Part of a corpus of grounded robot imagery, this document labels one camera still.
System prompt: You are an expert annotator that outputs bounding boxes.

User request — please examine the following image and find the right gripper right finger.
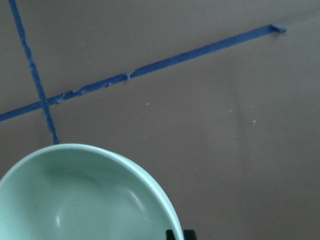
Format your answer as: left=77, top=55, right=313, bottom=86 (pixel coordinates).
left=183, top=229, right=196, bottom=240

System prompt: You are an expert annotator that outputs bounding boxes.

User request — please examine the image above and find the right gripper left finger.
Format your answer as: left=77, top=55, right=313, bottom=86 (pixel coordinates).
left=165, top=229, right=176, bottom=240

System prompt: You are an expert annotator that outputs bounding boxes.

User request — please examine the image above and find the green bowl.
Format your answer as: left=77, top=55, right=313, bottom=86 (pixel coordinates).
left=0, top=144, right=184, bottom=240

